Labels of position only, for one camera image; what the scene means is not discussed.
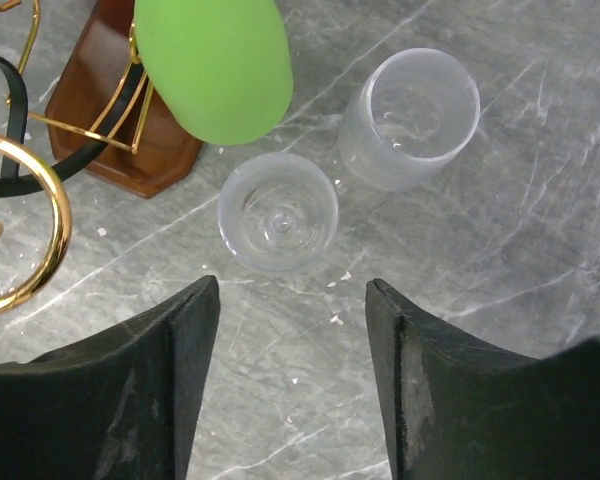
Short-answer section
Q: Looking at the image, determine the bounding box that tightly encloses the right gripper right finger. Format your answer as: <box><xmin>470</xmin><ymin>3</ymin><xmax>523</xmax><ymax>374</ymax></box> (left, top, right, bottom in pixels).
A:
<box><xmin>365</xmin><ymin>279</ymin><xmax>600</xmax><ymax>479</ymax></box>

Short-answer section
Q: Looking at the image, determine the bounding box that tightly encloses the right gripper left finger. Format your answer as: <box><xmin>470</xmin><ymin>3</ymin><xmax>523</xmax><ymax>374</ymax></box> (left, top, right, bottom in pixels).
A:
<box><xmin>0</xmin><ymin>275</ymin><xmax>220</xmax><ymax>479</ymax></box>

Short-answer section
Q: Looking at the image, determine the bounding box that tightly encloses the clear plastic cup front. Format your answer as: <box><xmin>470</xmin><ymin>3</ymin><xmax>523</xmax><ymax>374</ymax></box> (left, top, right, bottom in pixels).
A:
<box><xmin>217</xmin><ymin>152</ymin><xmax>339</xmax><ymax>275</ymax></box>

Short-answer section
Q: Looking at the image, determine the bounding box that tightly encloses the clear plastic cup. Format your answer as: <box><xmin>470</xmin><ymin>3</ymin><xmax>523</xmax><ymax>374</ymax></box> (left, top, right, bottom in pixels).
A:
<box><xmin>337</xmin><ymin>48</ymin><xmax>481</xmax><ymax>192</ymax></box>
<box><xmin>217</xmin><ymin>152</ymin><xmax>339</xmax><ymax>275</ymax></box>

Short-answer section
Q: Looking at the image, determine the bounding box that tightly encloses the green wine glass front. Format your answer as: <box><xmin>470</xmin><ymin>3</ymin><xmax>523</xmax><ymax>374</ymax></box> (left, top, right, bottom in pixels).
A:
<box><xmin>133</xmin><ymin>0</ymin><xmax>294</xmax><ymax>145</ymax></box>

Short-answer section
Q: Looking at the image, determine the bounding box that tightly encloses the gold wire glass rack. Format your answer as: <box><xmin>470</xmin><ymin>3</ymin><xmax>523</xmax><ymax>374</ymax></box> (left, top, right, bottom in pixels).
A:
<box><xmin>0</xmin><ymin>1</ymin><xmax>203</xmax><ymax>313</ymax></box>

